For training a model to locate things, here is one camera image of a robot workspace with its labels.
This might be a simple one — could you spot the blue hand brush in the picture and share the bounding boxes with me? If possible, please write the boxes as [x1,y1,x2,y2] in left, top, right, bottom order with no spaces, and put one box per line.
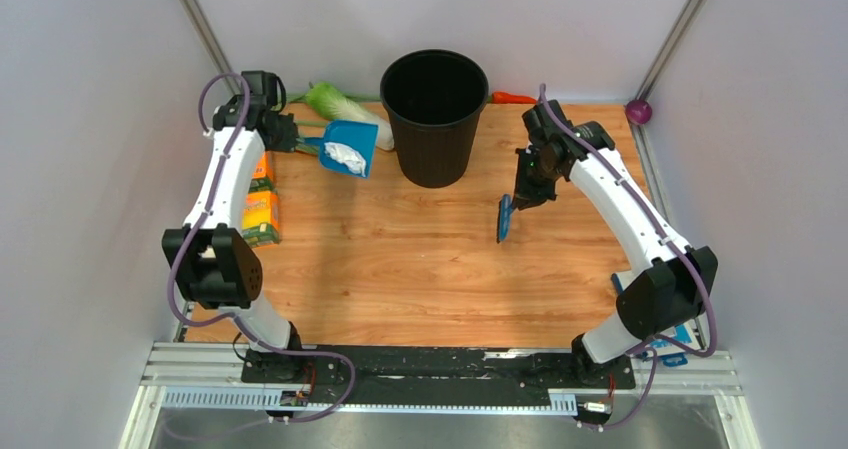
[496,194,514,243]

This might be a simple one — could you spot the blue plastic dustpan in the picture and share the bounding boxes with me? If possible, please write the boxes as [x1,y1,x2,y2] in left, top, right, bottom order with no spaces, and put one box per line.
[304,120,378,179]

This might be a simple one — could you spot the paper scrap table edge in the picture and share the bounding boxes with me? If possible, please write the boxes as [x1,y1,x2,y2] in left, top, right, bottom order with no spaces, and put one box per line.
[324,142,367,175]

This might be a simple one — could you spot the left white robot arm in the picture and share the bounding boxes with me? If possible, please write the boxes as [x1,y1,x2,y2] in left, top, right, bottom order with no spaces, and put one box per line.
[161,70,306,384]

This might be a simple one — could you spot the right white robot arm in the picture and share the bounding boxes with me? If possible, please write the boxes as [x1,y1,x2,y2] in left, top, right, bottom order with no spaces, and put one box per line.
[497,100,718,388]

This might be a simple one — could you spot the napa cabbage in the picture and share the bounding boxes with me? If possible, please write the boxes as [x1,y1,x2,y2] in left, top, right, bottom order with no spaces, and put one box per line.
[304,82,395,151]

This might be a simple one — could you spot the orange carrot back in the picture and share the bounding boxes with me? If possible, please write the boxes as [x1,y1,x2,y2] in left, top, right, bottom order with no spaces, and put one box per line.
[489,91,537,105]

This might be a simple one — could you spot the purple onion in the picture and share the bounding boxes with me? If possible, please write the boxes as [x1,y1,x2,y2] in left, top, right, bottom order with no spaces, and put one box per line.
[624,99,653,125]

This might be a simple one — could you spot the black plastic trash bin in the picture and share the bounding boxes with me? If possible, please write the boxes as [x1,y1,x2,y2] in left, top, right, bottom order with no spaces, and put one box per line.
[380,49,489,188]

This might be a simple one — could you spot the blue product box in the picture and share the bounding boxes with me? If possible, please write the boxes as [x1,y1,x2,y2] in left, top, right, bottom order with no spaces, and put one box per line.
[610,271,702,368]

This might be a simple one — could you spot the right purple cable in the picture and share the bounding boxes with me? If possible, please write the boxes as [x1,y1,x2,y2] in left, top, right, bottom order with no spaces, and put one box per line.
[537,83,719,432]

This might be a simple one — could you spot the purple cable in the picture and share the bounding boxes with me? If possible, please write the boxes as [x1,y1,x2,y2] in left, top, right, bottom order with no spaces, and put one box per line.
[162,72,357,442]
[537,83,719,432]

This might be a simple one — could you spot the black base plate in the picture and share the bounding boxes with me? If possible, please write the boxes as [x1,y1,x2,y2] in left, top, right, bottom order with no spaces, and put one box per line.
[241,345,636,407]

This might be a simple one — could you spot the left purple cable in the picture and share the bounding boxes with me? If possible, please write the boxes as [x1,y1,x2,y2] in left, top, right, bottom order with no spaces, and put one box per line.
[162,72,357,442]

